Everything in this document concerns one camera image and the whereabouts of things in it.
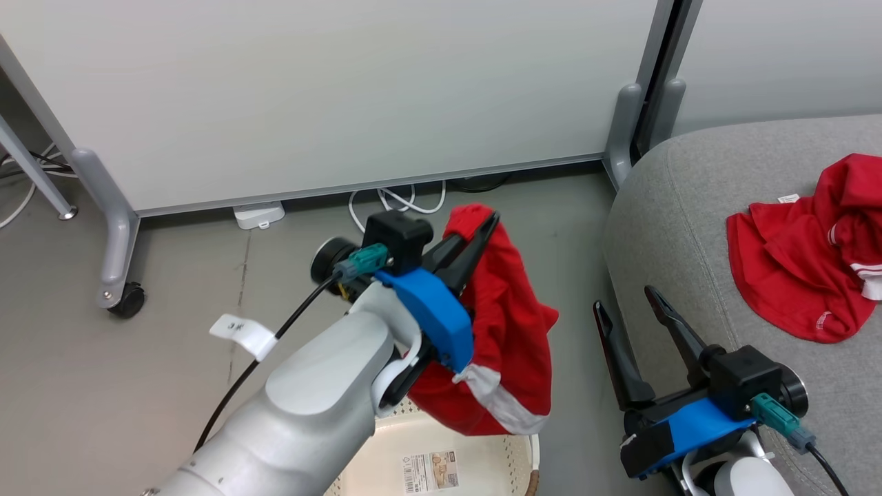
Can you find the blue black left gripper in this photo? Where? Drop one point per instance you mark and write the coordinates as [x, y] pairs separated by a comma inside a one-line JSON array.
[[441, 324]]

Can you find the grey caster partition foot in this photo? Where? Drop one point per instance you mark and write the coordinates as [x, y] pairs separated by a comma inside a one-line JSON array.
[[117, 227]]

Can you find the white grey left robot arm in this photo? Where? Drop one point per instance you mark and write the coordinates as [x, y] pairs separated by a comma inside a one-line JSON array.
[[296, 413]]

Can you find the grey fabric sofa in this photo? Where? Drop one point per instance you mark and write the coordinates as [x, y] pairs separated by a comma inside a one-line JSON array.
[[689, 227]]

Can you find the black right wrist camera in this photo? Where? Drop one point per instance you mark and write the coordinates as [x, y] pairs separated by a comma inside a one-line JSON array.
[[744, 375]]

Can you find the beige perforated laundry basket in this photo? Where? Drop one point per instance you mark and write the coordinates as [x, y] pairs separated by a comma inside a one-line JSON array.
[[379, 458]]

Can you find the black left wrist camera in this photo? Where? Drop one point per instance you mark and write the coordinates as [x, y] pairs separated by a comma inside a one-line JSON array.
[[400, 238]]

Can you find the grey metal table leg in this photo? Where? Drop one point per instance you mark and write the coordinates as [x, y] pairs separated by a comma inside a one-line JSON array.
[[34, 172]]

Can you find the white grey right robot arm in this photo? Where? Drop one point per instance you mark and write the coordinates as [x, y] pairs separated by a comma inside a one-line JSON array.
[[747, 479]]

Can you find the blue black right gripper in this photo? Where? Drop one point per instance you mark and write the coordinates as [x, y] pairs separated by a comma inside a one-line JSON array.
[[682, 427]]

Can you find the white power adapter box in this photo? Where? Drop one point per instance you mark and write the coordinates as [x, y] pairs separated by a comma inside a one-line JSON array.
[[258, 215]]

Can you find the printed barcode label sticker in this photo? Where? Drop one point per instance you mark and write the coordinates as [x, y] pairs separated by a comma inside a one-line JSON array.
[[430, 472]]

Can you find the red white-trimmed shirt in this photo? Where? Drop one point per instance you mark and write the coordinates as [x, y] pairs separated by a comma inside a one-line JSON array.
[[792, 269], [510, 324]]

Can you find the narrow white partition panel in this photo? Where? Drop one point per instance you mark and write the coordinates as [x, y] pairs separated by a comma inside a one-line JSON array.
[[778, 55]]

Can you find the wide white partition panel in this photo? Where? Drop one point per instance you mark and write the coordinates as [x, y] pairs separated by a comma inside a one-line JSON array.
[[344, 89]]

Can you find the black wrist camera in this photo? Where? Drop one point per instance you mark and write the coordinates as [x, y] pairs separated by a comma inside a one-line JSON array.
[[744, 375], [400, 238]]

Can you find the black caster wheel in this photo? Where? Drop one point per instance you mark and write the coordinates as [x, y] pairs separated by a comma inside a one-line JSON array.
[[129, 301]]

